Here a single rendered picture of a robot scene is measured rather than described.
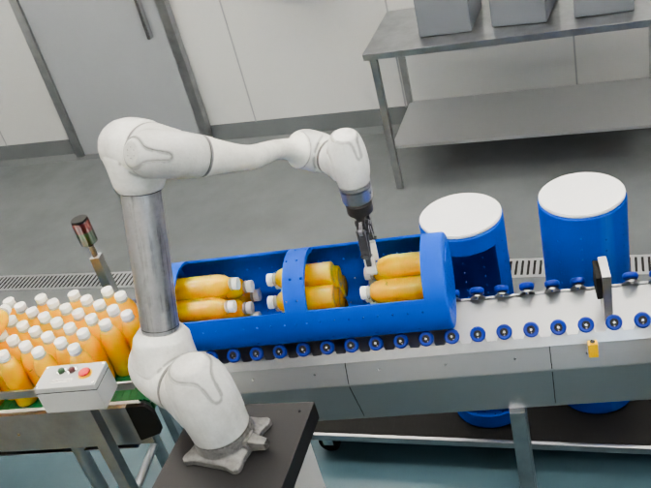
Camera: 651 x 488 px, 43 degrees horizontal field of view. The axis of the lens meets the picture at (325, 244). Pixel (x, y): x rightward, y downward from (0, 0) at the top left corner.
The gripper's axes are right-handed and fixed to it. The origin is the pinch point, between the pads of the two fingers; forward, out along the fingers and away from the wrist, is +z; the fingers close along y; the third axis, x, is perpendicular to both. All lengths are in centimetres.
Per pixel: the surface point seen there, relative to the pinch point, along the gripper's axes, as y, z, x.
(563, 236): 36, 23, -56
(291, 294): -11.8, 1.6, 22.8
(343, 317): -14.7, 9.0, 8.4
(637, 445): 17, 103, -76
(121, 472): -32, 51, 88
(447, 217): 42.6, 15.5, -19.4
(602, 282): -4, 12, -64
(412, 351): -11.9, 26.4, -8.5
